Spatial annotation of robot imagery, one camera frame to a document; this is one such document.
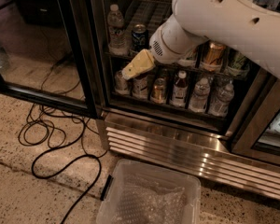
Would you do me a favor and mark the water bottle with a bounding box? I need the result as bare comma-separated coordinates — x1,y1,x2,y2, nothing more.
208,83,234,118
189,77,210,113

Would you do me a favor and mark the closed right fridge door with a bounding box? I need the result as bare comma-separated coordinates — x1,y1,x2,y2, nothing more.
231,78,280,166

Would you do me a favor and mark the silver can bottom shelf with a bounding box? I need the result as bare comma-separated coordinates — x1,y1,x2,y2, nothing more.
115,70,130,95

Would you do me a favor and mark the blue pepsi can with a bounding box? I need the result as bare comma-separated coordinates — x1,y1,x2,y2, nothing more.
130,23,148,57

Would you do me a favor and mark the clear plastic bin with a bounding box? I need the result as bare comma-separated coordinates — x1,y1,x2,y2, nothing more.
96,160,201,224

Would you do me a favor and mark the black floor cable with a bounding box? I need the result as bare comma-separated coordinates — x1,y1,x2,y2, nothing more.
18,53,108,224

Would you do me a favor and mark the green soda can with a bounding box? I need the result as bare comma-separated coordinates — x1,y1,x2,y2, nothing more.
226,49,248,77

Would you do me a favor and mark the brown juice bottle right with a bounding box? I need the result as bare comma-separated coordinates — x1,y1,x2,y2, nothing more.
170,70,189,107

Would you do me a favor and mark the water bottle bottom left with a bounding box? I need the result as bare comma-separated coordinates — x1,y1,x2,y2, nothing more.
189,77,210,113

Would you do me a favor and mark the water bottle bottom right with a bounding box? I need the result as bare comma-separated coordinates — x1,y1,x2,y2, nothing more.
208,83,234,118

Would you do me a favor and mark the brown juice bottle left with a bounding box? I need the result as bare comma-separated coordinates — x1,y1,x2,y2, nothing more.
133,74,148,99

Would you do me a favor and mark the bubble wrap sheet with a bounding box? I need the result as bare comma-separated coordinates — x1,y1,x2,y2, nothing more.
111,175,187,224

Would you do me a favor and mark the silver soda can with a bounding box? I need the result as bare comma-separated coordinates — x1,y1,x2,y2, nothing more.
177,47,199,67

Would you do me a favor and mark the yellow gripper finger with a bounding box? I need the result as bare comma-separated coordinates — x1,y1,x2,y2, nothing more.
122,49,155,80

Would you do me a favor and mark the gold can bottom shelf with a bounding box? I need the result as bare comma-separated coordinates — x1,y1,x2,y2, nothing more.
150,77,166,104

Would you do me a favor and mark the clear water bottle middle shelf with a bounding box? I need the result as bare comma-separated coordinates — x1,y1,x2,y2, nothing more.
107,4,127,55

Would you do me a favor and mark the gold soda can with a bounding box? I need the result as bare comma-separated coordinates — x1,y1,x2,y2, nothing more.
199,40,227,73

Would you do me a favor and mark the brown juice bottle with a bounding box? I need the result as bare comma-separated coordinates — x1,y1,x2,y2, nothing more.
133,74,148,99
170,70,189,107

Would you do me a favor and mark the open glass fridge door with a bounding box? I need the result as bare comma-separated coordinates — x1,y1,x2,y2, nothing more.
0,0,98,119

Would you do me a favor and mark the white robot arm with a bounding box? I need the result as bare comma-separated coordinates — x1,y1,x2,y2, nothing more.
122,0,280,80

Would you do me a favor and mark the stainless steel display fridge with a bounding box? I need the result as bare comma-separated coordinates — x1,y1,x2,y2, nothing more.
90,0,280,200

